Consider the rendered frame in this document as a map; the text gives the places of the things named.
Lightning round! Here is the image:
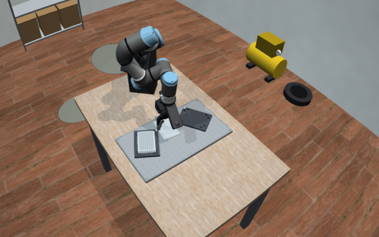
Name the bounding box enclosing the clear rectangular plastic lid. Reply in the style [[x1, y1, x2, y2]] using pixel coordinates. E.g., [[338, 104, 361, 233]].
[[159, 118, 180, 140]]

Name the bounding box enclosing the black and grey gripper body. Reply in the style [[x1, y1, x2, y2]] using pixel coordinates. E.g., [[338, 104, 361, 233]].
[[155, 97, 176, 119]]

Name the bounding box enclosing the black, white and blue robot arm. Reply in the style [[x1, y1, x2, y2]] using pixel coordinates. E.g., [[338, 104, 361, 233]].
[[116, 26, 183, 130]]

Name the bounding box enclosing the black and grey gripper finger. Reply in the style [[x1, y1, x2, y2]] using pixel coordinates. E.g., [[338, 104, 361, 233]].
[[155, 115, 164, 131]]

